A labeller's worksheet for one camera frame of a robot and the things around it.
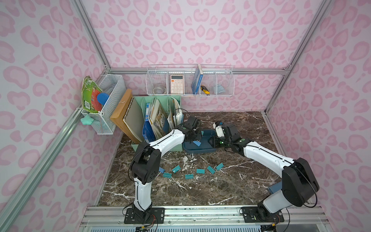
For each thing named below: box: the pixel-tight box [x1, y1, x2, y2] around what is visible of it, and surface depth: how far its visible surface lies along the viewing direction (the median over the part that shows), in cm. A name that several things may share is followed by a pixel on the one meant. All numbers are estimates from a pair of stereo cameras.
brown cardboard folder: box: [110, 88, 142, 145], surface depth 81 cm
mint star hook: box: [80, 113, 95, 126], surface depth 64 cm
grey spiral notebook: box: [122, 96, 145, 143], surface depth 90 cm
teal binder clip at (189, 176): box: [185, 173, 194, 180], surface depth 88 cm
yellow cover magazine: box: [148, 99, 171, 140], surface depth 89 cm
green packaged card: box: [81, 75, 103, 113], surface depth 72 cm
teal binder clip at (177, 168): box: [171, 164, 182, 174], surface depth 90 cm
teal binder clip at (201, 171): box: [196, 168, 206, 174], surface depth 90 cm
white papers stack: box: [167, 97, 185, 131], surface depth 87 cm
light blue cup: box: [216, 84, 226, 94], surface depth 102 cm
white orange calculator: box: [170, 74, 185, 95], surface depth 96 cm
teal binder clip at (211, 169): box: [206, 165, 216, 175], surface depth 90 cm
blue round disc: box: [97, 92, 110, 106], surface depth 77 cm
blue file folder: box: [142, 102, 157, 144], surface depth 92 cm
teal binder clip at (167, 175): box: [162, 172, 173, 178], surface depth 89 cm
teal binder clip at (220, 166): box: [215, 162, 225, 171], surface depth 92 cm
